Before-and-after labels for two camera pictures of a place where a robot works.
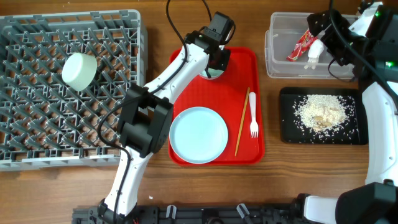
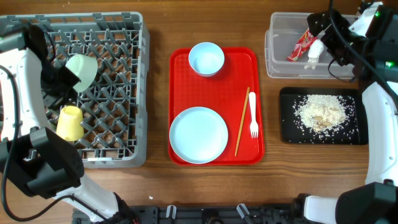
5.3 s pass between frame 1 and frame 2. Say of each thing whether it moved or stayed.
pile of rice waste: stayed
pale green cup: stayed
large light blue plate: stayed
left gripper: moved
